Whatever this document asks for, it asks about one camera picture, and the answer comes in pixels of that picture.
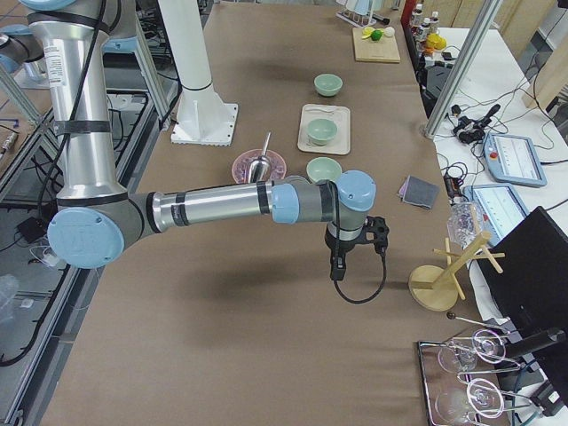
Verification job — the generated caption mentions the pink bowl with ice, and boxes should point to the pink bowl with ice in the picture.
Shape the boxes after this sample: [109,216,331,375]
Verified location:
[232,149,287,184]

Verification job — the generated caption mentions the cream serving tray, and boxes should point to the cream serving tray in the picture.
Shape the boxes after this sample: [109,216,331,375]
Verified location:
[297,104,351,155]

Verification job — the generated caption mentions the green bowl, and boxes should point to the green bowl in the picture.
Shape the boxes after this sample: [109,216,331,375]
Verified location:
[313,74,343,97]
[306,157,343,183]
[306,118,337,146]

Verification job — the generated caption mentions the lemon slices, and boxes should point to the lemon slices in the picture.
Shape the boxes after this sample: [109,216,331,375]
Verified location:
[361,27,375,39]

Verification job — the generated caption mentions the bamboo cutting board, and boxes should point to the bamboo cutting board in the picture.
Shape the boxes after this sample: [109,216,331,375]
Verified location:
[352,28,400,63]

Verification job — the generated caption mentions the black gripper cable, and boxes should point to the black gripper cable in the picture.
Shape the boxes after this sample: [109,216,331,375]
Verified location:
[328,181,387,305]

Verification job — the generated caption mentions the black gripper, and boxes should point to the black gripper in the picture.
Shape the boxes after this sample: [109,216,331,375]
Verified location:
[325,216,390,266]

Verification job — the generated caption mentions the metal ice scoop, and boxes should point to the metal ice scoop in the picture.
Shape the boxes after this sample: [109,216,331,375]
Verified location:
[247,131,272,183]

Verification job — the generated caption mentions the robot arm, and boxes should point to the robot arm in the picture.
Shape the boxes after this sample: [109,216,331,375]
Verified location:
[27,1,389,278]

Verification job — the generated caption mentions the blue teach pendant near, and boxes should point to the blue teach pendant near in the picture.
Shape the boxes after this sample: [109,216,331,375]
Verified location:
[463,183,529,246]

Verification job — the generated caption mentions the blue teach pendant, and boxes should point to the blue teach pendant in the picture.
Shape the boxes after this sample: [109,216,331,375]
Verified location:
[484,133,548,187]
[463,183,529,246]

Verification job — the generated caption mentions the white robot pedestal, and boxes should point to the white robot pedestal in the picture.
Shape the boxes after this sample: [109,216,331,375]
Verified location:
[159,0,238,146]

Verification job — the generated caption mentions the grey folded cloth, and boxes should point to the grey folded cloth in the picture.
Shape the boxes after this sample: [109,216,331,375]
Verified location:
[398,176,439,209]

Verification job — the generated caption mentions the aluminium frame post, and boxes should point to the aluminium frame post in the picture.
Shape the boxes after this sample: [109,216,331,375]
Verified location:
[422,1,512,140]

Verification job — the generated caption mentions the wine glass rack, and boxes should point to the wine glass rack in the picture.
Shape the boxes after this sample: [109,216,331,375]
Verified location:
[415,312,568,426]

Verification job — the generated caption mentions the green bowl on tray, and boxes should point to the green bowl on tray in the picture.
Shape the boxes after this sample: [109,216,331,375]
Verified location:
[306,118,337,146]

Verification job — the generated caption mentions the wooden mug tree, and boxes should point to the wooden mug tree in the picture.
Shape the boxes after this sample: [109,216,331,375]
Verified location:
[408,231,505,312]

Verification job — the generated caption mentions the blue teach pendant far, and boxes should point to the blue teach pendant far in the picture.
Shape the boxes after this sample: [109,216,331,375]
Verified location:
[484,133,548,187]

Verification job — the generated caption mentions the green lime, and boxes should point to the green lime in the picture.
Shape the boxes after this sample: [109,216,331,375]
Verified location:
[370,29,383,42]

